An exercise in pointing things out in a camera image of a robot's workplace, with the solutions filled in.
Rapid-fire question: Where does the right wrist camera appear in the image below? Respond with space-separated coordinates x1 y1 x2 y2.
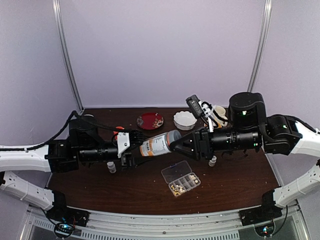
185 94 219 133

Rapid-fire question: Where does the clear plastic pill organizer box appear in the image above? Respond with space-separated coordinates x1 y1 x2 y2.
161 160 201 197

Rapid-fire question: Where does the small white bottle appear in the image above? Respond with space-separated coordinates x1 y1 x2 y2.
107 161 117 174
208 155 217 167

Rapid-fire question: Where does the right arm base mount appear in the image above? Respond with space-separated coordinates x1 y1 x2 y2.
239 206 282 226

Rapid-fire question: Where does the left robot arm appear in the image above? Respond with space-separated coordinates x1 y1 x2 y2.
0 115 147 222

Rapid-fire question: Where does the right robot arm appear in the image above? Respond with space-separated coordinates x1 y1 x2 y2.
169 92 320 161

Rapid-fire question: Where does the right aluminium frame post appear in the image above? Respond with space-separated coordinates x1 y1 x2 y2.
247 0 273 92

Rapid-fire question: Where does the red floral plate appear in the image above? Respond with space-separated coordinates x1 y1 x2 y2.
136 112 164 131

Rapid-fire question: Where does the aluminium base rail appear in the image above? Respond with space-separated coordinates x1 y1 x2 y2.
19 197 311 240

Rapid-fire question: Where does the cream ribbed mug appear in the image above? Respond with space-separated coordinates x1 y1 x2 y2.
212 105 228 128

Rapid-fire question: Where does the aluminium frame post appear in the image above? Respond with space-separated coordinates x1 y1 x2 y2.
52 0 85 113
247 0 273 92

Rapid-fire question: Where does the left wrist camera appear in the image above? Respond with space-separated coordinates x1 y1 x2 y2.
117 130 146 158

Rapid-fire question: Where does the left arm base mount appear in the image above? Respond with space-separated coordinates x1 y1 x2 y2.
46 207 90 227

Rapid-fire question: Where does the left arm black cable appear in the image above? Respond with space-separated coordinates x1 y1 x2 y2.
0 110 133 152

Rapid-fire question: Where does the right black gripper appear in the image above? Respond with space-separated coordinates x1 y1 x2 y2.
169 124 260 161

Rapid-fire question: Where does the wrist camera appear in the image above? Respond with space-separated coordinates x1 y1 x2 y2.
185 94 219 133
117 130 146 158

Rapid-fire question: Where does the left aluminium frame post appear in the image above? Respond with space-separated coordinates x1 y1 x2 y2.
52 0 85 113

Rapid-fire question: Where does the grey cap supplement bottle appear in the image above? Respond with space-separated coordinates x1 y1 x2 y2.
139 130 182 157

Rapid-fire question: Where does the orange pill bottle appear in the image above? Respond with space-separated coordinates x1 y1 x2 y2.
112 126 125 141

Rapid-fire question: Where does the white scalloped bowl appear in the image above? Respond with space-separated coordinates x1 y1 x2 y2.
173 111 197 131

